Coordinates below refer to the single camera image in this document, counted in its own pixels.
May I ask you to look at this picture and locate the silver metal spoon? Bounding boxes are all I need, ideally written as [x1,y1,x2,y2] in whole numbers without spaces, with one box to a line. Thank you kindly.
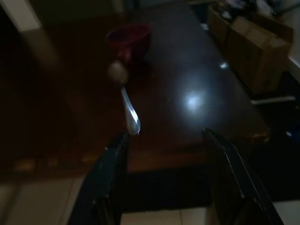
[108,60,142,136]

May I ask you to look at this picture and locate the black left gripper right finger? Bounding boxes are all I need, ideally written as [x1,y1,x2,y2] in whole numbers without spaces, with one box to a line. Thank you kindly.
[202,127,285,225]

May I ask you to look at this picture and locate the brown cardboard box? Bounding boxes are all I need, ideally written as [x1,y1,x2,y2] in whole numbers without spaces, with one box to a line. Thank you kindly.
[207,4,294,92]

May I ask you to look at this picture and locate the dark red bowl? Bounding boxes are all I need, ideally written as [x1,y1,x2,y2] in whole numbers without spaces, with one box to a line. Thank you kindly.
[105,24,151,64]

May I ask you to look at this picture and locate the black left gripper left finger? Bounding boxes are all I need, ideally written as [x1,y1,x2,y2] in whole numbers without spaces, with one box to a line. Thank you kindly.
[69,131,130,225]

